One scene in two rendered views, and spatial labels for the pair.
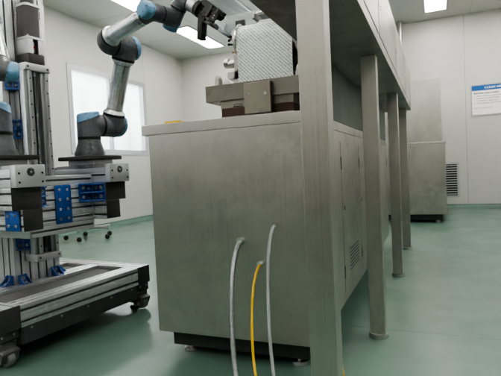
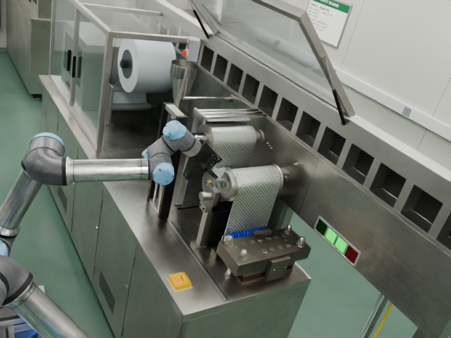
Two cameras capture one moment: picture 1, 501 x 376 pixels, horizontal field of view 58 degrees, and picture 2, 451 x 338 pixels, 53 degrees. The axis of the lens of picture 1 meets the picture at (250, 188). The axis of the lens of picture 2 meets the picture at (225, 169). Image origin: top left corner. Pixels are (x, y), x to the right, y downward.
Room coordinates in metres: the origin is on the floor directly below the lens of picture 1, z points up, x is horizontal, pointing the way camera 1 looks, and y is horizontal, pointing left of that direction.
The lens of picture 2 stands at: (1.10, 1.49, 2.20)
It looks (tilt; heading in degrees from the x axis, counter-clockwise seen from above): 28 degrees down; 300
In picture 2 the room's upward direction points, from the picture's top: 14 degrees clockwise
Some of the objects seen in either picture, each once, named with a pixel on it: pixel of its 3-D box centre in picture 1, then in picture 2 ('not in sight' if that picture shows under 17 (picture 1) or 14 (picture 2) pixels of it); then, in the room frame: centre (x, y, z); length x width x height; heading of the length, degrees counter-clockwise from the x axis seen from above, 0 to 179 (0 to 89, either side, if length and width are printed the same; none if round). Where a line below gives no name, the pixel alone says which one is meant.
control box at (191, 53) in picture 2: not in sight; (190, 48); (2.42, -0.22, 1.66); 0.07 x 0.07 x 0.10; 52
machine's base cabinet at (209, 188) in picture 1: (314, 212); (133, 213); (2.77, -0.39, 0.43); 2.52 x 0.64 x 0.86; 157
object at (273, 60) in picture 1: (265, 69); (250, 214); (1.82, -0.08, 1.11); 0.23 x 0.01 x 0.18; 67
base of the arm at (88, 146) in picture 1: (89, 146); not in sight; (2.33, 0.82, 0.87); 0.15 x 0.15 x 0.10
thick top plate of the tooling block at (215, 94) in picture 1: (262, 92); (264, 249); (1.69, -0.06, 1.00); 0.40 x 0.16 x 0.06; 67
